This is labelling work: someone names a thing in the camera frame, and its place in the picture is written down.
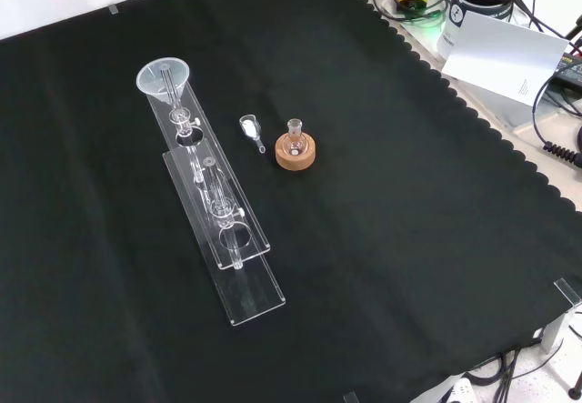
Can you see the small round-bottom glass flask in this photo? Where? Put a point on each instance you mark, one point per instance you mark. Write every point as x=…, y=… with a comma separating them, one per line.
x=294, y=139

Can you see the black tripod foot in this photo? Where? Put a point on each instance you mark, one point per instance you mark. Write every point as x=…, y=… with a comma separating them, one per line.
x=575, y=391

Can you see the translucent plastic funnel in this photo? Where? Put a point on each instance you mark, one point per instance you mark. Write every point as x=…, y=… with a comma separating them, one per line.
x=154, y=80

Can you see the white power strip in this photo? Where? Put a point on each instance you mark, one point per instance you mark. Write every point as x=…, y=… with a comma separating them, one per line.
x=460, y=391

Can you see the black cloth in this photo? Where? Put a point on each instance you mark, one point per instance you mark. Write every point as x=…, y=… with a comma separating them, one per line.
x=364, y=216

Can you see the black power adapter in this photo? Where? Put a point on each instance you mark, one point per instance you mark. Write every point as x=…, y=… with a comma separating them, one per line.
x=570, y=68

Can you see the pale board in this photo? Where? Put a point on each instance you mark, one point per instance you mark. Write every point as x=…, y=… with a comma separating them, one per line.
x=500, y=57

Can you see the glass weighing funnel with powder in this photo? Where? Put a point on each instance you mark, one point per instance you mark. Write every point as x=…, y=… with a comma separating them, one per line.
x=247, y=126

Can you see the clear acrylic funnel stand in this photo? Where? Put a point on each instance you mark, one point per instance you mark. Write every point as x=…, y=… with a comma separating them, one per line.
x=247, y=294

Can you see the clear and grey bracket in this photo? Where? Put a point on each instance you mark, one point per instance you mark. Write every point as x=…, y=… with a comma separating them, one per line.
x=557, y=325

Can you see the clear tape piece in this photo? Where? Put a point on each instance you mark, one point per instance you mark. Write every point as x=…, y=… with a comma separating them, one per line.
x=351, y=397
x=113, y=9

